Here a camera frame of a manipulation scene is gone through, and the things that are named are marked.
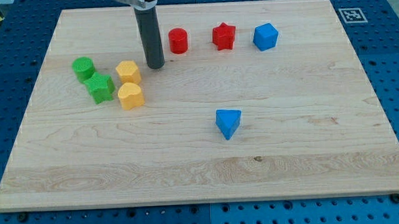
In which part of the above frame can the silver clamp on arm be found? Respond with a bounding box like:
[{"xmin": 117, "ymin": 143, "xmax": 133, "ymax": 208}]
[{"xmin": 113, "ymin": 0, "xmax": 158, "ymax": 11}]

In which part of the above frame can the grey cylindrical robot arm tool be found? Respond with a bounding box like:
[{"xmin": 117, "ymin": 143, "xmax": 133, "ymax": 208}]
[{"xmin": 134, "ymin": 7, "xmax": 165, "ymax": 69}]

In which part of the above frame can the blue triangle block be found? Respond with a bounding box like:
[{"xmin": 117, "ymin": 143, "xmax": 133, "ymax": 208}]
[{"xmin": 215, "ymin": 109, "xmax": 242, "ymax": 140}]

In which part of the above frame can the light wooden board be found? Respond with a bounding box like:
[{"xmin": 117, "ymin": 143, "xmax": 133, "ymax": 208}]
[{"xmin": 0, "ymin": 0, "xmax": 399, "ymax": 213}]

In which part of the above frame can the yellow heart block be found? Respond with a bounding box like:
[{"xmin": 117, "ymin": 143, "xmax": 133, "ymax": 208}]
[{"xmin": 118, "ymin": 82, "xmax": 145, "ymax": 110}]

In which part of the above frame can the red cylinder block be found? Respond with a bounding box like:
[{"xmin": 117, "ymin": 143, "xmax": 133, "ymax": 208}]
[{"xmin": 168, "ymin": 28, "xmax": 188, "ymax": 54}]

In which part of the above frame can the red star block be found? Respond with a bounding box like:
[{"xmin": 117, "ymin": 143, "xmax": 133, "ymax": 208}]
[{"xmin": 212, "ymin": 22, "xmax": 236, "ymax": 51}]

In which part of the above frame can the yellow hexagon block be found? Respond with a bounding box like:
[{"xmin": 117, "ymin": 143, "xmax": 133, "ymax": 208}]
[{"xmin": 115, "ymin": 60, "xmax": 142, "ymax": 84}]

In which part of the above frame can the blue cube block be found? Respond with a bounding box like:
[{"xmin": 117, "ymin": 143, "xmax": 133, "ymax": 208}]
[{"xmin": 253, "ymin": 23, "xmax": 278, "ymax": 51}]

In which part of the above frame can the green star block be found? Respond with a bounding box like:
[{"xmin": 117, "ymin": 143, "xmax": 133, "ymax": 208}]
[{"xmin": 84, "ymin": 72, "xmax": 115, "ymax": 105}]

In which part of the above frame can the green cylinder block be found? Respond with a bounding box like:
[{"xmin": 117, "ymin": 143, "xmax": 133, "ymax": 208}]
[{"xmin": 72, "ymin": 57, "xmax": 96, "ymax": 84}]

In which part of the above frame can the white fiducial marker tag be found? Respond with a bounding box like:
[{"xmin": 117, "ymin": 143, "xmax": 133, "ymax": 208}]
[{"xmin": 339, "ymin": 7, "xmax": 367, "ymax": 24}]

